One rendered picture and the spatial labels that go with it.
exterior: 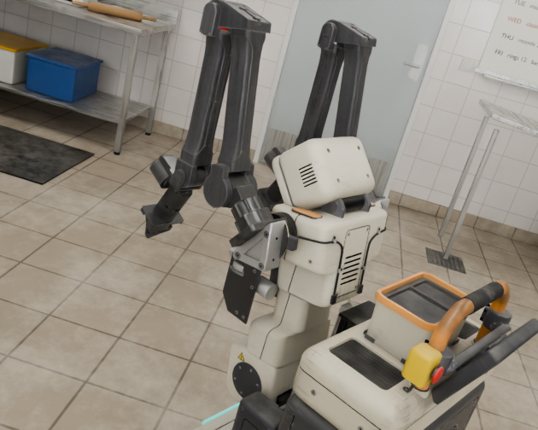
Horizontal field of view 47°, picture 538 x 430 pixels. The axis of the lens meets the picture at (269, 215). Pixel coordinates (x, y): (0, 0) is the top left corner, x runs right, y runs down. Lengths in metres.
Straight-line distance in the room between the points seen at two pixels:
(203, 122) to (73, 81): 3.24
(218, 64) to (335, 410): 0.77
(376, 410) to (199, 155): 0.68
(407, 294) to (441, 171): 3.53
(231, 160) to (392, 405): 0.61
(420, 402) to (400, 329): 0.15
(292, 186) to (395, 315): 0.38
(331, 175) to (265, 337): 0.45
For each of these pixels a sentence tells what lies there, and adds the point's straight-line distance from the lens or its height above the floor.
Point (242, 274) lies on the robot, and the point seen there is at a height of 0.78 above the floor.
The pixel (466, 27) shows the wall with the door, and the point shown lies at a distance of 4.77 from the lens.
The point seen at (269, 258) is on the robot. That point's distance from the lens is 1.35.
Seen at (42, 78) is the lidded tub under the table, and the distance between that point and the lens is 4.74.
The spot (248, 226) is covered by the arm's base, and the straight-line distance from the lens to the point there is 1.32.
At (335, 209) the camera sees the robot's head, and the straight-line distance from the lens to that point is 1.44.
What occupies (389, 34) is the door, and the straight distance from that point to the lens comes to 4.77.
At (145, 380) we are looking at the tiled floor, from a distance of 2.41.
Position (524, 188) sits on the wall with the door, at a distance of 5.06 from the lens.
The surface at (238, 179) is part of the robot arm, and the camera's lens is 1.40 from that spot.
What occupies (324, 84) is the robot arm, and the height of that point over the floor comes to 1.23.
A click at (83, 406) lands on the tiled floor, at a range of 2.28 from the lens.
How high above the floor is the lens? 1.51
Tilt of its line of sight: 22 degrees down
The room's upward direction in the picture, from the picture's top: 15 degrees clockwise
